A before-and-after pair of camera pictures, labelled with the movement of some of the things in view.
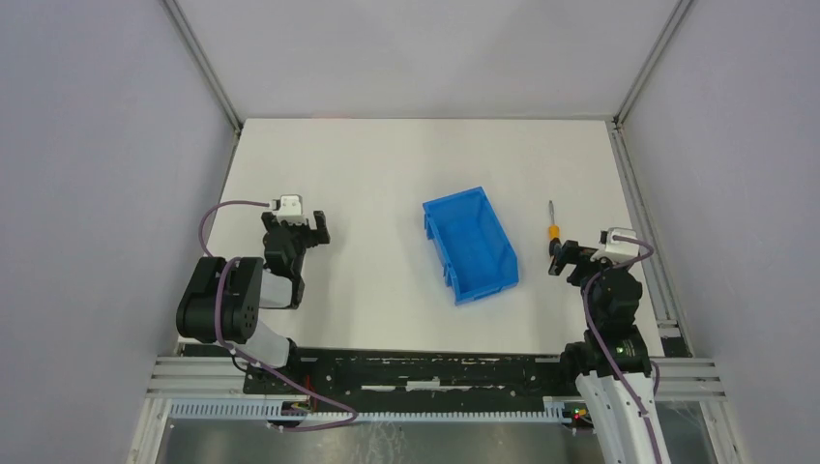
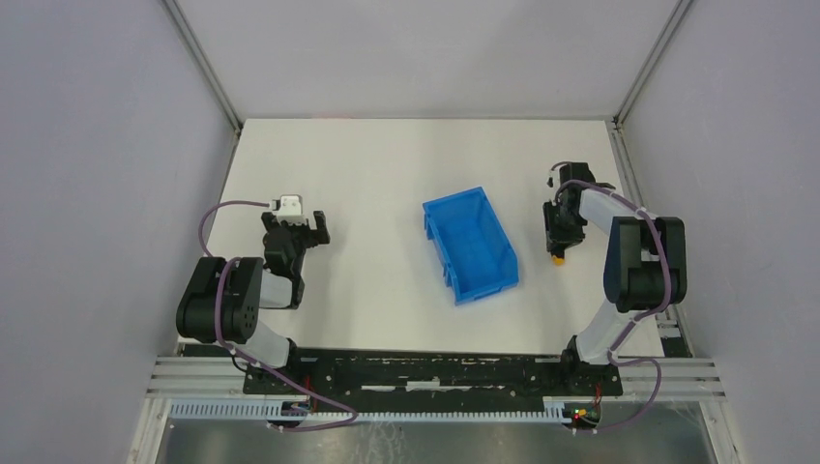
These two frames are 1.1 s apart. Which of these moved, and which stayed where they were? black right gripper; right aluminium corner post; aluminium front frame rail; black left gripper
Moved: black right gripper
Stayed: right aluminium corner post; aluminium front frame rail; black left gripper
